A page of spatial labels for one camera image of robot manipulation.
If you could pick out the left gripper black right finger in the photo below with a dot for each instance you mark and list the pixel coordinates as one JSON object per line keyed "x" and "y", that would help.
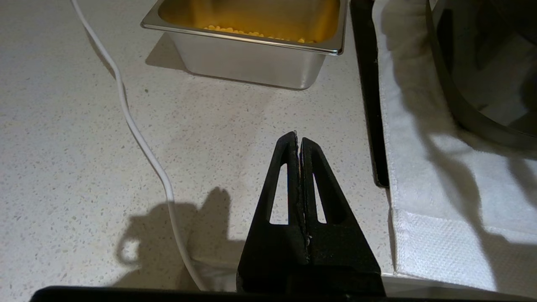
{"x": 340, "y": 260}

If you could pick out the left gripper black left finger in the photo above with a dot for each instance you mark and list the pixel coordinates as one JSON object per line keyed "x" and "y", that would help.
{"x": 272, "y": 260}

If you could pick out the black rice cooker base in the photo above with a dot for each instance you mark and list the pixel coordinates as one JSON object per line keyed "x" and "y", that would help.
{"x": 453, "y": 98}

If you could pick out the white cloth mat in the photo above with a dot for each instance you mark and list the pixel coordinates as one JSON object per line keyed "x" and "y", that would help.
{"x": 440, "y": 237}

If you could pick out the long black flat strip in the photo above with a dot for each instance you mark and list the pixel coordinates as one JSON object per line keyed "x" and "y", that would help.
{"x": 370, "y": 105}

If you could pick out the stainless steel food pan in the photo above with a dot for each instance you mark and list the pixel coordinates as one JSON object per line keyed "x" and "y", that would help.
{"x": 251, "y": 61}

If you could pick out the yellow corn kernels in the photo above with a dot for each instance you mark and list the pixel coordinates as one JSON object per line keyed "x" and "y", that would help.
{"x": 235, "y": 29}

